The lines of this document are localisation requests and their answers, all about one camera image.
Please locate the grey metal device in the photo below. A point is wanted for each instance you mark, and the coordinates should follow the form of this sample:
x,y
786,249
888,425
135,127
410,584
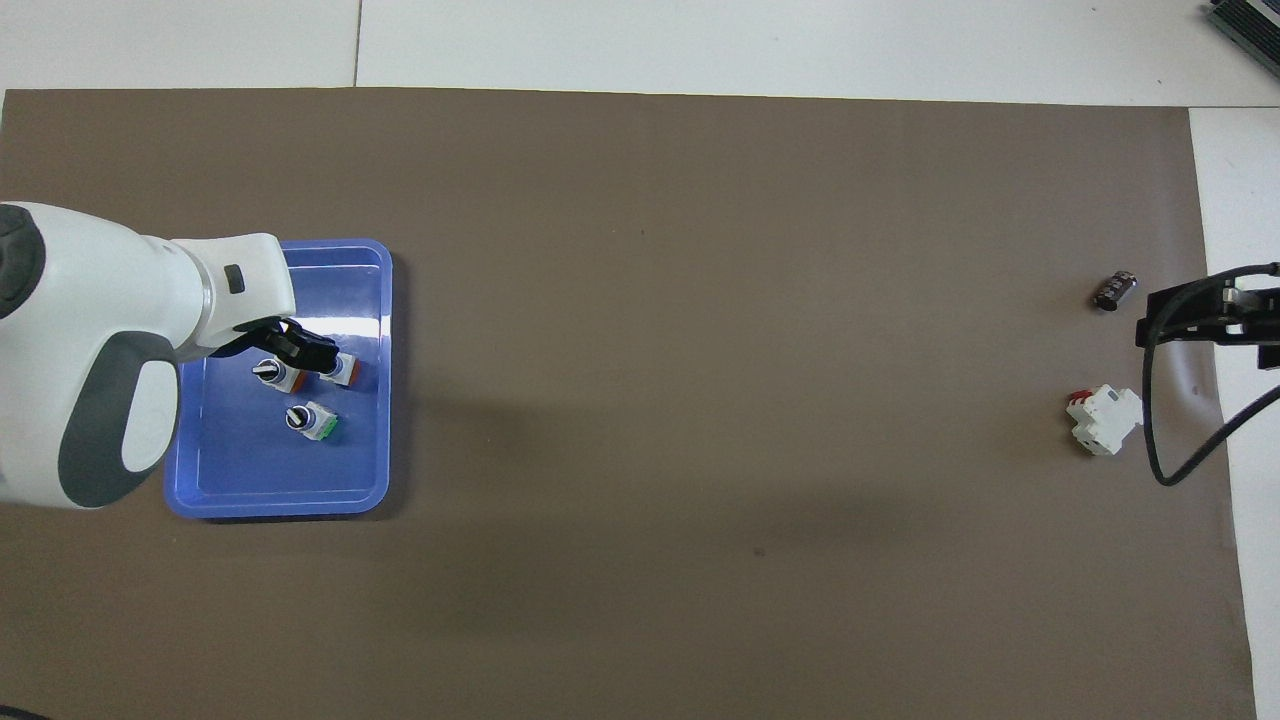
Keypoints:
x,y
1250,25

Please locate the white selector switch black knob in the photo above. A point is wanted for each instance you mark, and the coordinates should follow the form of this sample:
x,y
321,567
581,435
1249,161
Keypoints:
x,y
268,373

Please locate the brown table mat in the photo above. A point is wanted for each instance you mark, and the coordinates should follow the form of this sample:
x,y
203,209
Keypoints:
x,y
700,400

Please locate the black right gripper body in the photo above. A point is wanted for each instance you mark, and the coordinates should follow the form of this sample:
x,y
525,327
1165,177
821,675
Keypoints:
x,y
1268,330

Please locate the selector switch with orange base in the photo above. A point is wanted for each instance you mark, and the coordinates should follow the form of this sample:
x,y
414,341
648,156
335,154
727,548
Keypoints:
x,y
346,372

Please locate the white circuit breaker red lever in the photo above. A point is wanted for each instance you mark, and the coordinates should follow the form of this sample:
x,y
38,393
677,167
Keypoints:
x,y
1105,420

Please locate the small black terminal block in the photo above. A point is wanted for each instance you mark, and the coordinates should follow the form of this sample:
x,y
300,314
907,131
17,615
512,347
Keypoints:
x,y
1115,290

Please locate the white part in tray left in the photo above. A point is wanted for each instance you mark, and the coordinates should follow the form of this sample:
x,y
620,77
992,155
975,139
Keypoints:
x,y
312,422

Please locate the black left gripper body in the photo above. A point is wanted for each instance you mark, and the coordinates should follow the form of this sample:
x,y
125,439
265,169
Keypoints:
x,y
260,332

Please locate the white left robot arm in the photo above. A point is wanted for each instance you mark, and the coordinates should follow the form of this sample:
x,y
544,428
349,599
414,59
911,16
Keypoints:
x,y
80,300

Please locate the blue plastic tray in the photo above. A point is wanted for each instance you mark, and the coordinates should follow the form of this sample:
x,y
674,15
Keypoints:
x,y
260,470

